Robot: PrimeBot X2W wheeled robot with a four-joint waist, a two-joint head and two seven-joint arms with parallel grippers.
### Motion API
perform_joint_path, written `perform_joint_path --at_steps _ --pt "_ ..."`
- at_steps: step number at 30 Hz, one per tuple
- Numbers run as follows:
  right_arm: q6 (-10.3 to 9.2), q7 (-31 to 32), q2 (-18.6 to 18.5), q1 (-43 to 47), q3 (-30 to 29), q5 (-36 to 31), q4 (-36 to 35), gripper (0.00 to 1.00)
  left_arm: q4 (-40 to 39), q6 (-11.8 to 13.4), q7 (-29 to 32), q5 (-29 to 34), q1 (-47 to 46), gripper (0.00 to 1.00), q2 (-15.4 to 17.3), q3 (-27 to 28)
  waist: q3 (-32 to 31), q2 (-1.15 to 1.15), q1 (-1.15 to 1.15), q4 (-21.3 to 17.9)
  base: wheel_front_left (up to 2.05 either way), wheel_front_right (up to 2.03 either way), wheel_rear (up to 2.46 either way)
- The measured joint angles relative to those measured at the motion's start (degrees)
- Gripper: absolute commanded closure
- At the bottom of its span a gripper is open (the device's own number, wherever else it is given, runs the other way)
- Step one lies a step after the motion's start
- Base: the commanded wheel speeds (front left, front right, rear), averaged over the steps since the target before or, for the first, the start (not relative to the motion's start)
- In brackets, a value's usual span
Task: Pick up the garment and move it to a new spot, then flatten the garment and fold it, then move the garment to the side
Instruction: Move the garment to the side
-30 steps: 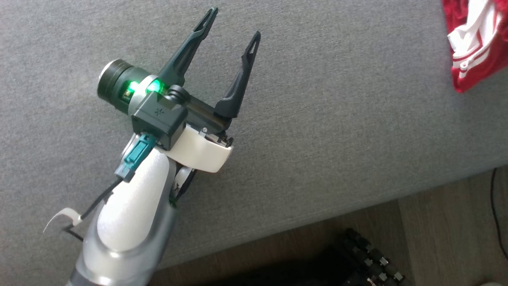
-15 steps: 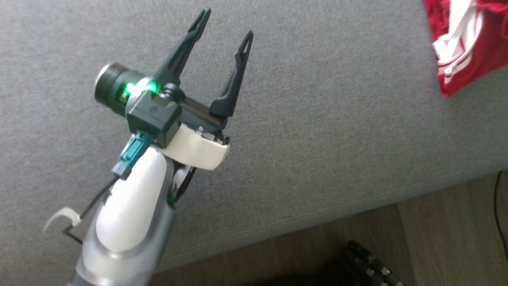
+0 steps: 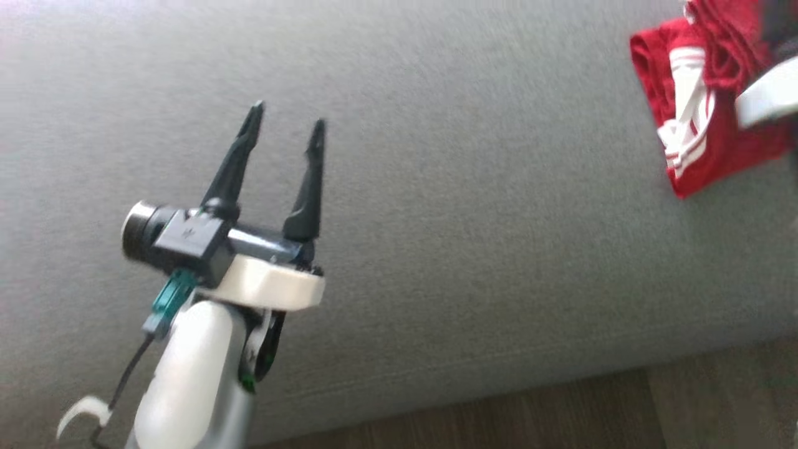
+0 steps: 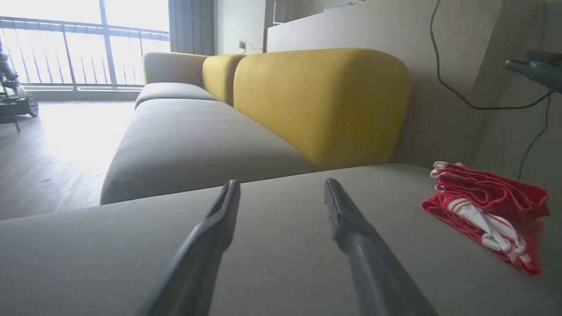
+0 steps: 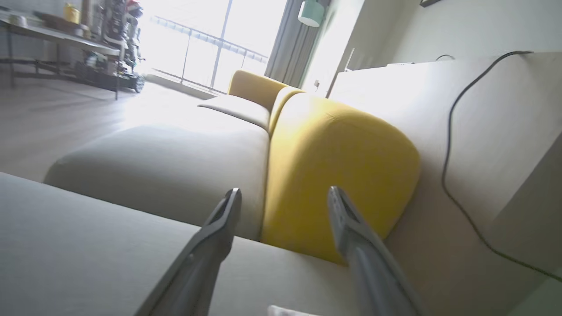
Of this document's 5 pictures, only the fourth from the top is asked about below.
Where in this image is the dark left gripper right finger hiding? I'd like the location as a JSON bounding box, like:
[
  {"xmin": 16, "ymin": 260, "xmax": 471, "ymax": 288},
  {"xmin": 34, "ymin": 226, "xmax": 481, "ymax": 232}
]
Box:
[{"xmin": 324, "ymin": 178, "xmax": 437, "ymax": 316}]

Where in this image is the dark balcony railing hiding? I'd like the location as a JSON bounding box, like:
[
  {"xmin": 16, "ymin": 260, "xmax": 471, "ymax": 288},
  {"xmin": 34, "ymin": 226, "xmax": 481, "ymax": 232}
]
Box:
[{"xmin": 0, "ymin": 17, "xmax": 170, "ymax": 90}]

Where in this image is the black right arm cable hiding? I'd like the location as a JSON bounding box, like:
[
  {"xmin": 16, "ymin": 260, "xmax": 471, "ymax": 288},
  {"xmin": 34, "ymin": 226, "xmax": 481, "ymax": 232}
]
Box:
[{"xmin": 429, "ymin": 0, "xmax": 556, "ymax": 180}]

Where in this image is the light grey sofa back cushion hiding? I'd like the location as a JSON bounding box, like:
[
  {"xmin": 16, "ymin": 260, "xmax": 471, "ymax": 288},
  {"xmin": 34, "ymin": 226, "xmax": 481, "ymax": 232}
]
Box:
[{"xmin": 143, "ymin": 52, "xmax": 209, "ymax": 86}]

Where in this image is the red jersey with white sleeves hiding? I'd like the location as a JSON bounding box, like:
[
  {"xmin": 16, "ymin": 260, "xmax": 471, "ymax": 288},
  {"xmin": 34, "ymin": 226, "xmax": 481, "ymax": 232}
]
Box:
[{"xmin": 422, "ymin": 193, "xmax": 545, "ymax": 278}]

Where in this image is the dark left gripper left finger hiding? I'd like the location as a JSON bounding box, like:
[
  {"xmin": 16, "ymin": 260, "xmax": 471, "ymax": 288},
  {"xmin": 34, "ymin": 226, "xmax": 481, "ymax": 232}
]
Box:
[{"xmin": 137, "ymin": 179, "xmax": 241, "ymax": 316}]

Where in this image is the small yellow sofa back cushion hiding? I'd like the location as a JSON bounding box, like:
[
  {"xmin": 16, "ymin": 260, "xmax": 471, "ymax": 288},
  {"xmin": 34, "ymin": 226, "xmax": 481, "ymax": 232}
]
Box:
[{"xmin": 202, "ymin": 54, "xmax": 246, "ymax": 107}]

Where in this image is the large yellow sofa back cushion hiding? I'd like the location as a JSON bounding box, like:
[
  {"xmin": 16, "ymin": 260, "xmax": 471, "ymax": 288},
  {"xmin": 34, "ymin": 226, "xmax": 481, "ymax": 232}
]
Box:
[{"xmin": 233, "ymin": 47, "xmax": 412, "ymax": 172}]

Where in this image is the dark grey sofa back cushion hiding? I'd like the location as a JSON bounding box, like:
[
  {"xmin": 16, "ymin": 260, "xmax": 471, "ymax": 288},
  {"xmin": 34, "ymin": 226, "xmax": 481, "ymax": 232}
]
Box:
[{"xmin": 472, "ymin": 0, "xmax": 562, "ymax": 194}]

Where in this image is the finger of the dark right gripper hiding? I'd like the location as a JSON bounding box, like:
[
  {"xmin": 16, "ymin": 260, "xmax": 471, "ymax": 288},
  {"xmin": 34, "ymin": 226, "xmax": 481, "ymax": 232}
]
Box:
[
  {"xmin": 505, "ymin": 59, "xmax": 562, "ymax": 93},
  {"xmin": 524, "ymin": 50, "xmax": 562, "ymax": 67}
]

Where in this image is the small grey sofa seat cushion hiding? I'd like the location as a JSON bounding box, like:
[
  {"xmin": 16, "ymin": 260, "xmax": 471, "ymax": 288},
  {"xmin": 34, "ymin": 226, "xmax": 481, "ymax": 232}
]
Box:
[{"xmin": 134, "ymin": 82, "xmax": 219, "ymax": 109}]

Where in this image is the large grey sofa seat cushion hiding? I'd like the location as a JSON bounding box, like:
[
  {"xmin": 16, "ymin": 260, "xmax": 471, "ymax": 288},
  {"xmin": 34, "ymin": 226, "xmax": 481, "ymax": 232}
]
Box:
[{"xmin": 0, "ymin": 163, "xmax": 562, "ymax": 316}]

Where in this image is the grey window curtain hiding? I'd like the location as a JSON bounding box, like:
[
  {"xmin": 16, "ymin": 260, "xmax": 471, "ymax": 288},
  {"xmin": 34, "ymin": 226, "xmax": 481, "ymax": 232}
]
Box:
[{"xmin": 169, "ymin": 0, "xmax": 216, "ymax": 55}]

